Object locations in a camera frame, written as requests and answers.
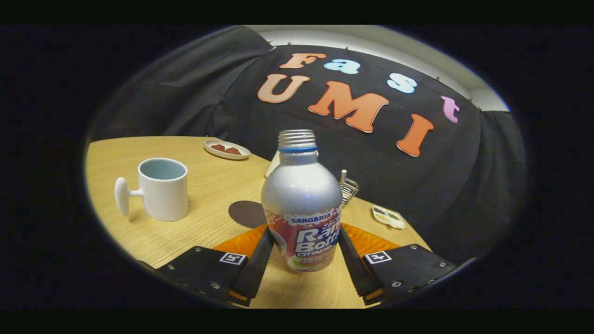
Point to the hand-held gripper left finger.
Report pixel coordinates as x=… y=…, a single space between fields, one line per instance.
x=257 y=269

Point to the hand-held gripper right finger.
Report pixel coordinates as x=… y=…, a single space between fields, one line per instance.
x=355 y=273

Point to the dark brown round coaster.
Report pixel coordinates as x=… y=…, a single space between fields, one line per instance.
x=246 y=213

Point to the silver juice bottle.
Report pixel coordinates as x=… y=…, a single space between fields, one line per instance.
x=300 y=195

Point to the white cup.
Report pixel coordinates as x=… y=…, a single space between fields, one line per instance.
x=164 y=199

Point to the white divided condiment tray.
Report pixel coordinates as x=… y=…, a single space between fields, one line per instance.
x=389 y=218

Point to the wooden table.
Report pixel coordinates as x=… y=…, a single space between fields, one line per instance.
x=204 y=185

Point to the white toaster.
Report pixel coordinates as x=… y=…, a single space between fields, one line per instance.
x=273 y=166

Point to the white plate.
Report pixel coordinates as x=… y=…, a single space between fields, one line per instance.
x=227 y=155

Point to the brown food piece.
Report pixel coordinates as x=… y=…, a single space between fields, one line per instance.
x=233 y=150
x=218 y=148

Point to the black backdrop cloth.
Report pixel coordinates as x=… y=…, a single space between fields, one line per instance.
x=441 y=185

